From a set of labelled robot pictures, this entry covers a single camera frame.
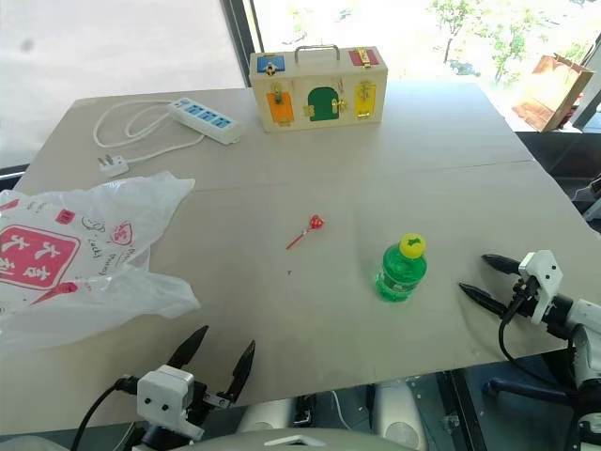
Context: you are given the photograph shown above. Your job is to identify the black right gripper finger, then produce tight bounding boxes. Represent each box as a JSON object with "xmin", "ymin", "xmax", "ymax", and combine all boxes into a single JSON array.
[
  {"xmin": 458, "ymin": 282, "xmax": 509, "ymax": 319},
  {"xmin": 481, "ymin": 254, "xmax": 522, "ymax": 277}
]

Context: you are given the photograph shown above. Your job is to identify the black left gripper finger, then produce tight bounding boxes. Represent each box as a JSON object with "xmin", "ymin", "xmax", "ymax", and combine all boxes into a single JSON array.
[
  {"xmin": 225, "ymin": 339, "xmax": 257, "ymax": 406},
  {"xmin": 166, "ymin": 325, "xmax": 210, "ymax": 373}
]

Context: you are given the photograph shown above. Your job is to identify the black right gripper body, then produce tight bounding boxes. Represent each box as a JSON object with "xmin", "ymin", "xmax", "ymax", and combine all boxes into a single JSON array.
[{"xmin": 502, "ymin": 276, "xmax": 546, "ymax": 326}]

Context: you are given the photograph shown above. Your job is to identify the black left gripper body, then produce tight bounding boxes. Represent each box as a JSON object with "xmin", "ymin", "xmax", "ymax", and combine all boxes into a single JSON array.
[{"xmin": 185, "ymin": 380, "xmax": 234, "ymax": 427}]

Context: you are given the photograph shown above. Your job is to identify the white rounded robot leg shell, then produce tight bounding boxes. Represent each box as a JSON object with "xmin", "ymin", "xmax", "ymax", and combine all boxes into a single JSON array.
[
  {"xmin": 370, "ymin": 378, "xmax": 429, "ymax": 450},
  {"xmin": 237, "ymin": 397, "xmax": 300, "ymax": 434}
]

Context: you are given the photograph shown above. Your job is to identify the green bottle yellow cap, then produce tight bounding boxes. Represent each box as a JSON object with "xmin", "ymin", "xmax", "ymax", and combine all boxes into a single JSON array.
[{"xmin": 375, "ymin": 232, "xmax": 430, "ymax": 304}]

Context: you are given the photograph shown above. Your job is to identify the dark office chair base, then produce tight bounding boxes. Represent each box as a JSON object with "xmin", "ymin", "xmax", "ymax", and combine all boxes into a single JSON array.
[{"xmin": 482, "ymin": 370, "xmax": 579, "ymax": 411}]

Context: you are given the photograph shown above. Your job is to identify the grey robot torso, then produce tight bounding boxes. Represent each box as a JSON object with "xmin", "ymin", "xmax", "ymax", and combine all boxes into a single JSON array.
[{"xmin": 194, "ymin": 424, "xmax": 426, "ymax": 451}]

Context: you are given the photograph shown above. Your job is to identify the white plastic bag red print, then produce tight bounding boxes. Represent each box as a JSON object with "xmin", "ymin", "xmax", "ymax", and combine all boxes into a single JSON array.
[{"xmin": 0, "ymin": 170, "xmax": 203, "ymax": 351}]

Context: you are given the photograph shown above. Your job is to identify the red lollipop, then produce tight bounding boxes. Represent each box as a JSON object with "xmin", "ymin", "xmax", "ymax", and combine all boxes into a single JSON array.
[{"xmin": 285, "ymin": 213, "xmax": 327, "ymax": 251}]

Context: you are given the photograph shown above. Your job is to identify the brown paper bag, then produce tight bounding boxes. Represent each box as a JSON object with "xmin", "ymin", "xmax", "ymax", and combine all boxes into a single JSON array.
[{"xmin": 511, "ymin": 52, "xmax": 595, "ymax": 134}]

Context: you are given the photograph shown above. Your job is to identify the white power plug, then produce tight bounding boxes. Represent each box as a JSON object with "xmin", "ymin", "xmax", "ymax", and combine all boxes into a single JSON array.
[{"xmin": 97, "ymin": 154, "xmax": 130, "ymax": 178}]

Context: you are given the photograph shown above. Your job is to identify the white blue power strip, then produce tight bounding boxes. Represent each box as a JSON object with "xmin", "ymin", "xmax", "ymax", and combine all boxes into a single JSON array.
[{"xmin": 167, "ymin": 96, "xmax": 244, "ymax": 146}]

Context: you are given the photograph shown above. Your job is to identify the wooden lock box coloured doors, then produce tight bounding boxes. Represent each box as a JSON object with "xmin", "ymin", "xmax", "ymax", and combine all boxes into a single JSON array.
[{"xmin": 248, "ymin": 43, "xmax": 390, "ymax": 134}]

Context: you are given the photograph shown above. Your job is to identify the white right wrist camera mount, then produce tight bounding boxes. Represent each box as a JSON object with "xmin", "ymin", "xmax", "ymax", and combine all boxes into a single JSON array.
[{"xmin": 517, "ymin": 250, "xmax": 564, "ymax": 326}]

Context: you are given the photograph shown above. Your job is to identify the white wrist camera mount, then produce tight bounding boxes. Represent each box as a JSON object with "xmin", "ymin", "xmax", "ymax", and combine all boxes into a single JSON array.
[
  {"xmin": 517, "ymin": 250, "xmax": 564, "ymax": 326},
  {"xmin": 135, "ymin": 364, "xmax": 206, "ymax": 442}
]

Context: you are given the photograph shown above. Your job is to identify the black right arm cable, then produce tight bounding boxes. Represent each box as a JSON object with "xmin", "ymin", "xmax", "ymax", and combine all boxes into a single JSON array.
[{"xmin": 498, "ymin": 280, "xmax": 579, "ymax": 392}]

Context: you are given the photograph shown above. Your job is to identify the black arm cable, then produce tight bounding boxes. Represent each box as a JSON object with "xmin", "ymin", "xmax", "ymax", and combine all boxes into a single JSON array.
[
  {"xmin": 498, "ymin": 280, "xmax": 579, "ymax": 392},
  {"xmin": 69, "ymin": 375, "xmax": 142, "ymax": 451}
]

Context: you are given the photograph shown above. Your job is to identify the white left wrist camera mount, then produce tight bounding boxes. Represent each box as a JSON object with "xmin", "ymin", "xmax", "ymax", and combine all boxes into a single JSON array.
[{"xmin": 135, "ymin": 364, "xmax": 206, "ymax": 442}]

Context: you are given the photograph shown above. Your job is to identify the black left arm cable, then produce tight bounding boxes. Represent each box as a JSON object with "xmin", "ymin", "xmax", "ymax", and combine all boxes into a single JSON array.
[{"xmin": 69, "ymin": 375, "xmax": 142, "ymax": 451}]

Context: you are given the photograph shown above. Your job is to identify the white power strip cable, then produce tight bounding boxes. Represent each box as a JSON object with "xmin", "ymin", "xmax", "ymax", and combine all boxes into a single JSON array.
[{"xmin": 93, "ymin": 99, "xmax": 207, "ymax": 163}]

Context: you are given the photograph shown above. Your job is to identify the dark window frame post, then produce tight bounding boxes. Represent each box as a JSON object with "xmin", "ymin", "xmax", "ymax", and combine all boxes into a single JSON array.
[{"xmin": 223, "ymin": 0, "xmax": 265, "ymax": 89}]

